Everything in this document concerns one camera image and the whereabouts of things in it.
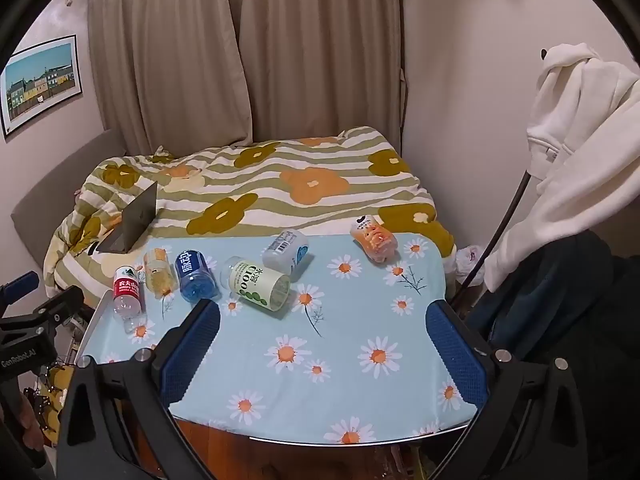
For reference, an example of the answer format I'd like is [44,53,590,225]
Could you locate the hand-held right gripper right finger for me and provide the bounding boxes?
[424,299,599,480]

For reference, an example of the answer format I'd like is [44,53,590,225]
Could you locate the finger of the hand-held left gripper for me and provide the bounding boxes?
[0,270,41,308]
[30,286,87,333]

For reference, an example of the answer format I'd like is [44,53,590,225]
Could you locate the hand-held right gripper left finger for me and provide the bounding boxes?
[55,299,222,480]

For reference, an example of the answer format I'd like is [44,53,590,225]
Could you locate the person's left hand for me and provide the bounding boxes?
[14,399,47,455]

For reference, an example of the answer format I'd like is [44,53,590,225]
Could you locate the yellow patterned cloth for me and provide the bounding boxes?
[27,362,76,443]

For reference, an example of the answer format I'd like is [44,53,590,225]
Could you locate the red label water bottle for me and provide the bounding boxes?
[112,265,146,334]

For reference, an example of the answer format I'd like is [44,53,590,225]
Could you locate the yellow drink bottle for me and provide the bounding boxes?
[143,247,180,301]

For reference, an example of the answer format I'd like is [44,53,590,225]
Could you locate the blue label bottle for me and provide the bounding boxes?
[173,248,222,304]

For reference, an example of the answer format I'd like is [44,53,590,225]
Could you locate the white plastic bag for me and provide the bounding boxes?
[452,244,487,287]

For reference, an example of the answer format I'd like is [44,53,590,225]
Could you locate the green label bottle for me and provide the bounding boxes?
[219,255,292,314]

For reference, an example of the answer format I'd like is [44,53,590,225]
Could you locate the grey headboard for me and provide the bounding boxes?
[10,127,127,282]

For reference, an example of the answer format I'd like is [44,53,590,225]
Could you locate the grey laptop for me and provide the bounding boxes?
[94,180,159,255]

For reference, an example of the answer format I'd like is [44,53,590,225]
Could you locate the dark clothing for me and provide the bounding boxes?
[464,229,640,480]

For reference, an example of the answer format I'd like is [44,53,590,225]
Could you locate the blue daisy tablecloth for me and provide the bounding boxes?
[75,232,482,446]

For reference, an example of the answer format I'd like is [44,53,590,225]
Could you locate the orange drink bottle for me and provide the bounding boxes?
[349,213,399,264]

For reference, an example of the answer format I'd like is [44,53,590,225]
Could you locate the white label bottle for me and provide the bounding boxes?
[261,229,311,279]

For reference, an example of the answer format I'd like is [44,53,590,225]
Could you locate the black curved pole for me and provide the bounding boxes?
[447,169,532,309]

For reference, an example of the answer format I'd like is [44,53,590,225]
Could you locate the striped floral blanket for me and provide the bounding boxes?
[42,125,457,307]

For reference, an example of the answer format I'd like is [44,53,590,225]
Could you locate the white hoodie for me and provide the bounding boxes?
[484,42,640,294]

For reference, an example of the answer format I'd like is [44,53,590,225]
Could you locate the beige curtain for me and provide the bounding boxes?
[234,0,407,150]
[87,0,254,157]

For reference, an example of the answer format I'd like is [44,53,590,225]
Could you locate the wall poster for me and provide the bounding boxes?
[0,34,84,142]

